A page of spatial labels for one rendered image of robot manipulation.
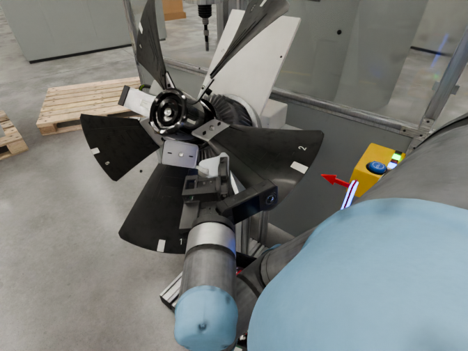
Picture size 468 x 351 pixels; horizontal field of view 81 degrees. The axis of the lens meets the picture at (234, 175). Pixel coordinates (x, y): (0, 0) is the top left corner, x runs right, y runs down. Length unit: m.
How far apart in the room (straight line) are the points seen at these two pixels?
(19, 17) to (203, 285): 5.76
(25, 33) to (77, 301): 4.83
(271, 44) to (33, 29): 5.28
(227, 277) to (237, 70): 0.74
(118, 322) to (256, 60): 1.45
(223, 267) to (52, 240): 1.96
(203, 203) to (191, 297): 0.18
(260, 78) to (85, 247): 1.63
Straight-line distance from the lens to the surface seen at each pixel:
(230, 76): 0.98
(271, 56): 0.94
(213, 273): 0.36
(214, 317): 0.34
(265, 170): 0.56
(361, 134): 1.31
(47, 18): 5.98
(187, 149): 0.72
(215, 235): 0.40
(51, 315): 1.93
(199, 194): 0.47
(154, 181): 0.71
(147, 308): 1.74
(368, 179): 0.81
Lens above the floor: 1.53
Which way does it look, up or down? 40 degrees down
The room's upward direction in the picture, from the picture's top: straight up
